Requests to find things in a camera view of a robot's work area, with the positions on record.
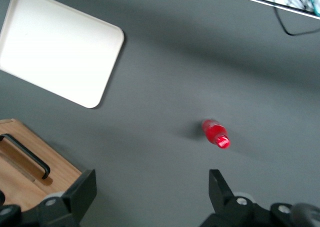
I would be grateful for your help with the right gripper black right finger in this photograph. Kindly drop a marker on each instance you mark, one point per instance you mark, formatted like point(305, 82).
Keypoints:
point(222, 202)

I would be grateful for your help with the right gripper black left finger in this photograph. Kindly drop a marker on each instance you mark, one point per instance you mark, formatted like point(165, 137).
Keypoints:
point(75, 199)

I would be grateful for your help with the wooden drawer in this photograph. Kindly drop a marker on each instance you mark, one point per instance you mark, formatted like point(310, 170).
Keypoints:
point(58, 167)

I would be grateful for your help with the red bottle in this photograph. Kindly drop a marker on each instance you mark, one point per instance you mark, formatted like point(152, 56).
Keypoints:
point(215, 133)

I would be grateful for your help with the beige rectangular tray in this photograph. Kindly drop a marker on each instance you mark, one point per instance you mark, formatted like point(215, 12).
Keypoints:
point(57, 47)

